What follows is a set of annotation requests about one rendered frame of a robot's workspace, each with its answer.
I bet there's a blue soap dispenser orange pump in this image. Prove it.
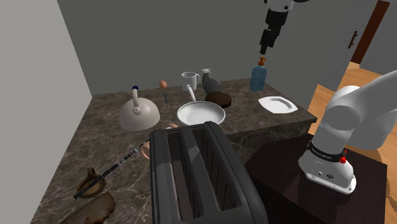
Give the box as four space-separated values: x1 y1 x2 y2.
249 57 268 92

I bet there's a white angular plate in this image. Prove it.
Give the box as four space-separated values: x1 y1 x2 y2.
258 95 299 115

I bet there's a grey spray bottle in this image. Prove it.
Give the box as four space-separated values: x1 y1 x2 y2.
201 68 221 94

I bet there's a dark brown round disc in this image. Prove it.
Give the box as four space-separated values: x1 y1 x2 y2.
205 91 233 109

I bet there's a white mug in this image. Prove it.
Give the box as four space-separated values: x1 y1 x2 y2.
181 71 200 92

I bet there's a white frying pan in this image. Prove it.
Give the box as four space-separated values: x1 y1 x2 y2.
176 84 226 127

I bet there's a dark robot stand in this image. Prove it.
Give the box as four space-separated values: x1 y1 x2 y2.
244 133 389 224

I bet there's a white kettle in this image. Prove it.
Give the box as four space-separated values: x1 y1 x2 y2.
119 85 161 132

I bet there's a black toaster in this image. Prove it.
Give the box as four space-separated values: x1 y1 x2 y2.
149 120 269 224

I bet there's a copper-coloured cup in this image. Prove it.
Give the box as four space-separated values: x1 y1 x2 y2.
141 123 179 160

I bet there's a small brown pot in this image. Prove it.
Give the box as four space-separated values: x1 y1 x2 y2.
76 167 108 199

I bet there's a brown flat irregular slab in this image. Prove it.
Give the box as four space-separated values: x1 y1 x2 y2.
60 192 116 224

